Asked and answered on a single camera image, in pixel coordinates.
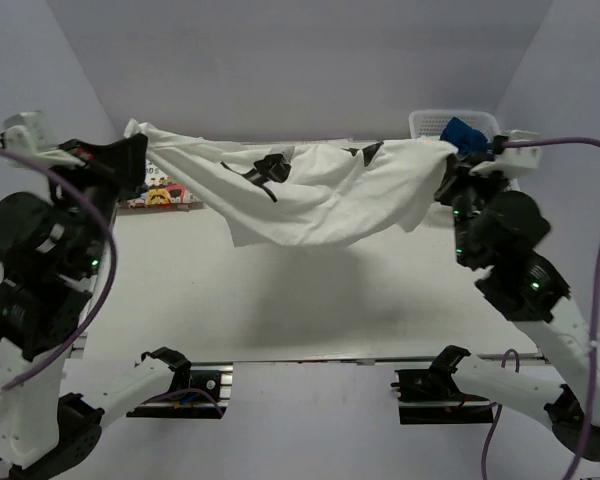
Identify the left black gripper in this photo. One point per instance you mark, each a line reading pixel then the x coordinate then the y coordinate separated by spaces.
pixel 124 166

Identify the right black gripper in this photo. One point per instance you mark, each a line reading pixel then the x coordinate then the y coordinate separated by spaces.
pixel 459 174

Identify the dark blue t-shirt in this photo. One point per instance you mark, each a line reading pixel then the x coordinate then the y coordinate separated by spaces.
pixel 465 138

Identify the white t-shirt black graphic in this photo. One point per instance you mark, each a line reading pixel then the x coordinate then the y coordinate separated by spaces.
pixel 305 195

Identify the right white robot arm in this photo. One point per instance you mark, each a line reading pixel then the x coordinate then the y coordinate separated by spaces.
pixel 497 229

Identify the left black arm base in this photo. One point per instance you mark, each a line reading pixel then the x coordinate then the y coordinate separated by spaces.
pixel 204 394

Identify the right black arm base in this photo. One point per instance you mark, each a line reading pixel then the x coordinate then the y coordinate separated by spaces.
pixel 420 403

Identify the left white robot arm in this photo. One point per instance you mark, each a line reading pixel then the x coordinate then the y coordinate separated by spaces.
pixel 49 251

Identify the folded white cartoon t-shirt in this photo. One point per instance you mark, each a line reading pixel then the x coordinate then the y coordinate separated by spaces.
pixel 161 193

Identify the white plastic mesh basket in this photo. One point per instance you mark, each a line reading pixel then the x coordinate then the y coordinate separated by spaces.
pixel 432 122

